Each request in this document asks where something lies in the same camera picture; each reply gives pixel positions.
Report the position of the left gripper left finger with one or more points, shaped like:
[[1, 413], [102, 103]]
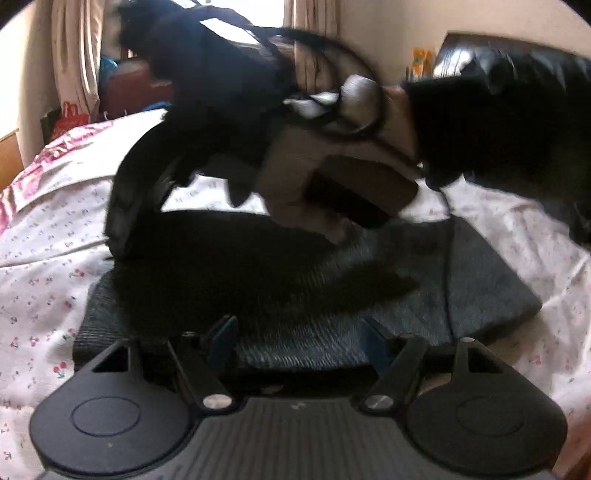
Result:
[[201, 361]]

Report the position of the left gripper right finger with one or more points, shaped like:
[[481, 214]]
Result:
[[398, 361]]

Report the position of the dark grey corduroy pants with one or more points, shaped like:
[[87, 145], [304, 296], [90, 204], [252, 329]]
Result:
[[297, 299]]

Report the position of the white gloved right hand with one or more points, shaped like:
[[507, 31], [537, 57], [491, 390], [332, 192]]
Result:
[[371, 171]]

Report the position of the beige curtain right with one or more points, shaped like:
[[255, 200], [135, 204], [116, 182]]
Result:
[[316, 19]]

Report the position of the beige curtain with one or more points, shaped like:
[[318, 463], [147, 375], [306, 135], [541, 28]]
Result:
[[316, 19], [76, 34]]

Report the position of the red plastic bag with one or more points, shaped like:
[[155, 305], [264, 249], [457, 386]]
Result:
[[70, 116]]

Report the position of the beige curtain left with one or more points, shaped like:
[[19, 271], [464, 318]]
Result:
[[76, 34]]

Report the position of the cherry print bed sheet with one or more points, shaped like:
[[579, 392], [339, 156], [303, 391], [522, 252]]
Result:
[[53, 250]]

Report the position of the wooden nightstand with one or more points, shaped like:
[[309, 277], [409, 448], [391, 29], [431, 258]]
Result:
[[10, 159]]

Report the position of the dark leather headboard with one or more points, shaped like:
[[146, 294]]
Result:
[[459, 48]]

